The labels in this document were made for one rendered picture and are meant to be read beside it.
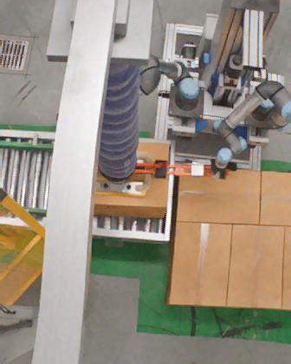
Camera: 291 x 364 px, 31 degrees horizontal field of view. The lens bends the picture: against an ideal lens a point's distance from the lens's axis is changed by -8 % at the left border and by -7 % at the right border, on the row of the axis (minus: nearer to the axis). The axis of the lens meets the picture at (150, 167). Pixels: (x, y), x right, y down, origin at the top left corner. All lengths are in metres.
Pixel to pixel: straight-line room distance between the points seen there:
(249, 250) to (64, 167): 2.68
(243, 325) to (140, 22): 3.15
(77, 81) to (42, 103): 3.33
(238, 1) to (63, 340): 1.95
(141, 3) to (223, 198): 2.41
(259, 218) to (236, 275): 0.44
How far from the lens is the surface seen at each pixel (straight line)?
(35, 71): 4.78
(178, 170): 3.26
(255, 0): 2.71
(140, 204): 3.35
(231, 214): 3.81
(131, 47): 1.54
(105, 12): 1.40
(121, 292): 4.24
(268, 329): 4.37
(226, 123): 3.01
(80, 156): 1.24
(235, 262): 3.77
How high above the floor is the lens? 4.24
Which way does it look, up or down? 75 degrees down
